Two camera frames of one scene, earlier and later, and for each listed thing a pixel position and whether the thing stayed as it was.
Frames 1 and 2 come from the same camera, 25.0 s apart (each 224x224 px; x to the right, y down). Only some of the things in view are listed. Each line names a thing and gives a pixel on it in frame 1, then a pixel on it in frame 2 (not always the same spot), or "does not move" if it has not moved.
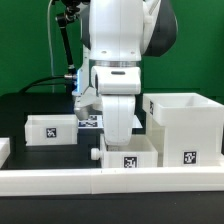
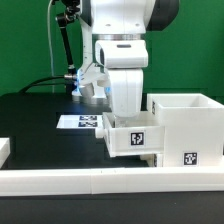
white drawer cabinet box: (186, 129) does not move
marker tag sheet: (96, 122) does not move
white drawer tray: (51, 129) → (132, 136)
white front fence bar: (64, 182) does not move
